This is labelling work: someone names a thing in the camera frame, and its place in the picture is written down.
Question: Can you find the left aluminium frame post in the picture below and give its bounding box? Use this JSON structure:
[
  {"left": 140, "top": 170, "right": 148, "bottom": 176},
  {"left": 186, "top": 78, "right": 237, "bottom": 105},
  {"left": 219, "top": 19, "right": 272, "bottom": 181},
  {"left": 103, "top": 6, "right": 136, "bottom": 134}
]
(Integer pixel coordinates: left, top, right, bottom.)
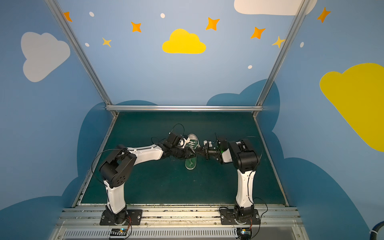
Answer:
[{"left": 45, "top": 0, "right": 113, "bottom": 106}]

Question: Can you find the back aluminium frame bar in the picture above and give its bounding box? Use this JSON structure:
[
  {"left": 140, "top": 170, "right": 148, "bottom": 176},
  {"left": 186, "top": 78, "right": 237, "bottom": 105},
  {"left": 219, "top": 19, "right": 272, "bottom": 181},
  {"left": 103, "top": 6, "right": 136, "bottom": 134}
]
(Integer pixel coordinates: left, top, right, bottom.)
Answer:
[{"left": 106, "top": 105, "right": 263, "bottom": 112}]

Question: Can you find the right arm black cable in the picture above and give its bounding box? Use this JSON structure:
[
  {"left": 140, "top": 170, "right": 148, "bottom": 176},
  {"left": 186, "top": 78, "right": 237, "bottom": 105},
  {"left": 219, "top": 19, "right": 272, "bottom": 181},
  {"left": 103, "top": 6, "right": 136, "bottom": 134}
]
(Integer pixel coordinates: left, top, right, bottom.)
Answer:
[{"left": 245, "top": 170, "right": 269, "bottom": 223}]

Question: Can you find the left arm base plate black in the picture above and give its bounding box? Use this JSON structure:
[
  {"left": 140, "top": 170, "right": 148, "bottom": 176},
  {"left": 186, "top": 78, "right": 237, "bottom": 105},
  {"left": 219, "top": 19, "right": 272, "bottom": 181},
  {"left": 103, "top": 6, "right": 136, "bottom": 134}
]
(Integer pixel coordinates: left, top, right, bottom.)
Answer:
[{"left": 100, "top": 208, "right": 143, "bottom": 226}]

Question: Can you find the right controller board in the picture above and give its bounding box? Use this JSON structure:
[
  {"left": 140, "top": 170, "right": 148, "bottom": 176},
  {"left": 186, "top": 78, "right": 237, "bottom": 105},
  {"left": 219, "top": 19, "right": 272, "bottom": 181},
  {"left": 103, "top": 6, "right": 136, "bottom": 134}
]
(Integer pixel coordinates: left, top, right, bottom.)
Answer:
[{"left": 236, "top": 228, "right": 252, "bottom": 240}]

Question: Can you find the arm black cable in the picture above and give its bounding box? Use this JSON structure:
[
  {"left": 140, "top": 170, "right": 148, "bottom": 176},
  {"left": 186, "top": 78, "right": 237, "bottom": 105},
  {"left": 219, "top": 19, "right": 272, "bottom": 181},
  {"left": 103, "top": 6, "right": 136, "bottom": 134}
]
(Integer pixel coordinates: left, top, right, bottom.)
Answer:
[
  {"left": 245, "top": 170, "right": 269, "bottom": 223},
  {"left": 91, "top": 122, "right": 186, "bottom": 184}
]

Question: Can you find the green canvas sneaker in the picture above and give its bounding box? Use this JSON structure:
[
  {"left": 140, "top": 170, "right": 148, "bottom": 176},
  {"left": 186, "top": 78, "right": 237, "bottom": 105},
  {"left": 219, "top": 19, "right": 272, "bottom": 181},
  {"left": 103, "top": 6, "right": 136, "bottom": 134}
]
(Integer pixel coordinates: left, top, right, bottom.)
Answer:
[{"left": 185, "top": 134, "right": 200, "bottom": 170}]

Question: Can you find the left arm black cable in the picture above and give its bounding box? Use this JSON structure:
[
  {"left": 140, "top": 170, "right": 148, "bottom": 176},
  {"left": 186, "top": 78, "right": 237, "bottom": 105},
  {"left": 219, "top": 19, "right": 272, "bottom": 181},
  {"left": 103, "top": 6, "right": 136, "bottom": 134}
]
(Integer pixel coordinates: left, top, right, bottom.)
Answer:
[{"left": 91, "top": 122, "right": 186, "bottom": 184}]

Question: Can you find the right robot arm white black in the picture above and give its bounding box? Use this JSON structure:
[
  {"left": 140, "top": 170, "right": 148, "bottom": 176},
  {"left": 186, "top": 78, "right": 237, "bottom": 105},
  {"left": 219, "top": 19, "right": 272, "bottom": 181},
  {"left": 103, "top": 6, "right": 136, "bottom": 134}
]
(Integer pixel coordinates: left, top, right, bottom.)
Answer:
[{"left": 196, "top": 139, "right": 261, "bottom": 219}]

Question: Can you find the aluminium frame post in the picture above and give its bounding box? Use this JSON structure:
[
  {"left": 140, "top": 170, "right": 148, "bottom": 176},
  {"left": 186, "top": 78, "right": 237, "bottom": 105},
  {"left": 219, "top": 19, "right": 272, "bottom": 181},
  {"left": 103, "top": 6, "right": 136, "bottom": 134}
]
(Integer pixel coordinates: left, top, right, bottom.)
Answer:
[
  {"left": 45, "top": 0, "right": 113, "bottom": 106},
  {"left": 253, "top": 0, "right": 312, "bottom": 120}
]

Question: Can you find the left controller board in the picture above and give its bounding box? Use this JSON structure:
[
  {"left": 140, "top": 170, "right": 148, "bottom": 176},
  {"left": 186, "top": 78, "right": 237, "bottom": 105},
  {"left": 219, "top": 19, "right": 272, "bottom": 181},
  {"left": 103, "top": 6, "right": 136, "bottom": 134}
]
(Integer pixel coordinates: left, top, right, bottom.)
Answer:
[{"left": 109, "top": 228, "right": 129, "bottom": 240}]

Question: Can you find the right aluminium frame post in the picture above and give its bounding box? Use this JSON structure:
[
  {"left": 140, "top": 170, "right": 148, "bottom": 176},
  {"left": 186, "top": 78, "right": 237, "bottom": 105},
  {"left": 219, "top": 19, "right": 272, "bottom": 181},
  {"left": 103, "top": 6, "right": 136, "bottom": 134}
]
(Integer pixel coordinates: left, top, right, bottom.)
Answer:
[{"left": 253, "top": 0, "right": 312, "bottom": 120}]

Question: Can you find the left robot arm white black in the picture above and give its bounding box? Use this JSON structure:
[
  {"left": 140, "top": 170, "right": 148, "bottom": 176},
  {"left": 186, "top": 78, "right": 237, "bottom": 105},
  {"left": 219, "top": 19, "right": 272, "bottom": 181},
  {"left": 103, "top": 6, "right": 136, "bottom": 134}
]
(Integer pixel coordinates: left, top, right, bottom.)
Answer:
[{"left": 100, "top": 144, "right": 196, "bottom": 215}]

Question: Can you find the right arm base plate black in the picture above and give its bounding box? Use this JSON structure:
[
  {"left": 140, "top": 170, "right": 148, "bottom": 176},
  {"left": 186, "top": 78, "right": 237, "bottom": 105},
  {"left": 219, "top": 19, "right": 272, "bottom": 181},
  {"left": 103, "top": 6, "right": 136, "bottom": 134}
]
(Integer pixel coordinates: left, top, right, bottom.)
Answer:
[{"left": 219, "top": 207, "right": 261, "bottom": 225}]

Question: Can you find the controller board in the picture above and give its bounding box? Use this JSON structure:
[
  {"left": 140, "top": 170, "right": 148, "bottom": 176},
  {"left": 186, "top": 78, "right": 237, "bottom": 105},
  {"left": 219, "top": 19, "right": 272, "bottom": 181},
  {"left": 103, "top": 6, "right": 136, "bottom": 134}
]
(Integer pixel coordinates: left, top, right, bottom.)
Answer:
[
  {"left": 109, "top": 228, "right": 129, "bottom": 240},
  {"left": 236, "top": 228, "right": 252, "bottom": 240}
]

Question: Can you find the front aluminium rail bed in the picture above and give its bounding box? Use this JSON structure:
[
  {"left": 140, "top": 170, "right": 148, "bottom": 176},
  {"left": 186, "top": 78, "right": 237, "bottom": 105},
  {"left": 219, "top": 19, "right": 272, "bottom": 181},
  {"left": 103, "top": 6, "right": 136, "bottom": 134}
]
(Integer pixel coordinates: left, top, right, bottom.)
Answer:
[{"left": 50, "top": 205, "right": 309, "bottom": 240}]

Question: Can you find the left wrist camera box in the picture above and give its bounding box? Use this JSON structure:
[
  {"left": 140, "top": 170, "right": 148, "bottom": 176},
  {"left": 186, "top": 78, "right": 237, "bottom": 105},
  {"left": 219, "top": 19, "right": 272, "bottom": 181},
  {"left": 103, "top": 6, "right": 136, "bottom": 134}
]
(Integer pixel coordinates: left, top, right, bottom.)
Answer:
[{"left": 164, "top": 132, "right": 187, "bottom": 148}]

